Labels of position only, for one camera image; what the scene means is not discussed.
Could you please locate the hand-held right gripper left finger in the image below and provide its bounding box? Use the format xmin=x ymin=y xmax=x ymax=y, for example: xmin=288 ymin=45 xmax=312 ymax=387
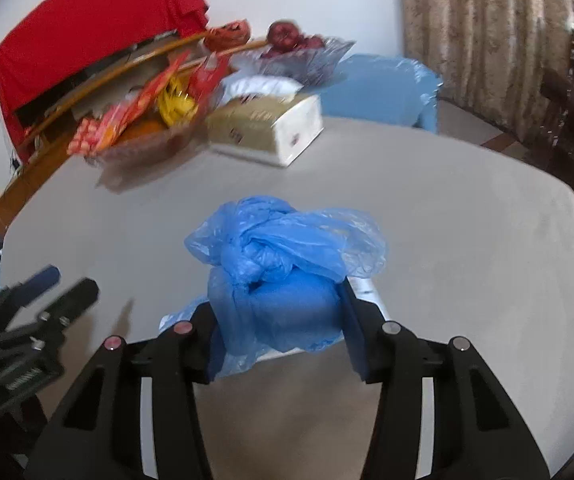
xmin=23 ymin=304 xmax=219 ymax=480

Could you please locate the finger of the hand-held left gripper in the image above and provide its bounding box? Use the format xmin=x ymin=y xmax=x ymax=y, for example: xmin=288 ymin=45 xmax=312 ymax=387
xmin=30 ymin=278 xmax=101 ymax=342
xmin=0 ymin=266 xmax=62 ymax=322

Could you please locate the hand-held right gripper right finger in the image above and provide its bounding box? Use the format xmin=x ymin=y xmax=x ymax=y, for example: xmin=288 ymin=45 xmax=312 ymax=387
xmin=339 ymin=278 xmax=550 ymax=480

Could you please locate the blue plastic bag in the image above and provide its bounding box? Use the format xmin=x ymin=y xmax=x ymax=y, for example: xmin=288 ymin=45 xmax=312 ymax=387
xmin=184 ymin=195 xmax=388 ymax=381

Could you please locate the woven snack basket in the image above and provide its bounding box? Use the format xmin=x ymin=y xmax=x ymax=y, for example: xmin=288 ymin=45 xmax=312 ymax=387
xmin=84 ymin=110 xmax=209 ymax=167

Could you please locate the gold and white tissue box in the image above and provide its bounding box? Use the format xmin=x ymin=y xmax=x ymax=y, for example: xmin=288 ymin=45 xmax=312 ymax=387
xmin=206 ymin=76 xmax=324 ymax=167

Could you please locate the curved wooden rack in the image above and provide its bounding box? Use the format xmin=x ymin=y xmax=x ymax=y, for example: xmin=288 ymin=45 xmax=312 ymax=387
xmin=0 ymin=30 xmax=268 ymax=196

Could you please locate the red cloth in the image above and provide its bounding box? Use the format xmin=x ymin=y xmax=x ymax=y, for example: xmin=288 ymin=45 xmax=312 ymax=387
xmin=0 ymin=0 xmax=211 ymax=166

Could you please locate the glass fruit bowl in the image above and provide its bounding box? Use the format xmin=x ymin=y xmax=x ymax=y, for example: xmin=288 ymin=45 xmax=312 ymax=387
xmin=229 ymin=35 xmax=357 ymax=89

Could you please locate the dark wooden armchair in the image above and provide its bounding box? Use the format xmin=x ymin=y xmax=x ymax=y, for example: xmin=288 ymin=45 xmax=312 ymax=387
xmin=482 ymin=30 xmax=574 ymax=241

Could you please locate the large red apple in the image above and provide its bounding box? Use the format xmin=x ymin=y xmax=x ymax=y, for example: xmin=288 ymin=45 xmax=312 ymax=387
xmin=266 ymin=21 xmax=301 ymax=52

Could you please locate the beige patterned curtain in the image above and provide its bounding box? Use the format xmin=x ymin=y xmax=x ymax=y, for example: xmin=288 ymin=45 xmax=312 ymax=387
xmin=397 ymin=0 xmax=574 ymax=137

